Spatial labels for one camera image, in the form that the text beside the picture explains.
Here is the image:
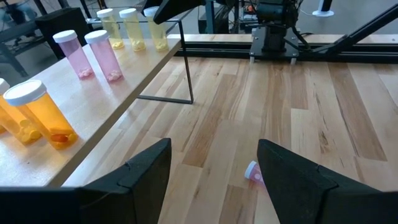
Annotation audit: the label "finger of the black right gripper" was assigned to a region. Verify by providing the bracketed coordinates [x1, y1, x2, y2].
[153, 0, 206, 26]

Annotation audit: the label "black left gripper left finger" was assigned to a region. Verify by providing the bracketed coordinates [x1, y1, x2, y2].
[77, 138, 172, 224]

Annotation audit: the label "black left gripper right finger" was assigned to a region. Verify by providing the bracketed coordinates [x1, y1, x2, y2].
[256, 139, 398, 224]

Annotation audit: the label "yellow medicine bottle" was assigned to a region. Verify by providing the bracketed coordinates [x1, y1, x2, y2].
[119, 7, 147, 52]
[96, 8, 126, 50]
[143, 6, 170, 52]

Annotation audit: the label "pink medicine bottle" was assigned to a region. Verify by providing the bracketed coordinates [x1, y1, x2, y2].
[52, 29, 95, 80]
[84, 29, 124, 83]
[244, 160, 266, 188]

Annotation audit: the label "black box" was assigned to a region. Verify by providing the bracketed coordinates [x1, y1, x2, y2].
[34, 7, 91, 60]

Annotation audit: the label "white stand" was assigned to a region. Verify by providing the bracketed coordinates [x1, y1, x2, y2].
[312, 0, 335, 17]

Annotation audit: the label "wooden shelf black metal frame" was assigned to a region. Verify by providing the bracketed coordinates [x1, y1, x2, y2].
[0, 11, 195, 188]

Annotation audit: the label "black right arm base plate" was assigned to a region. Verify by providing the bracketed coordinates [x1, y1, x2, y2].
[249, 26, 300, 65]

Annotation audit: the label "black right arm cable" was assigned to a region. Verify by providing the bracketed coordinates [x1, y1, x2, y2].
[289, 0, 315, 52]

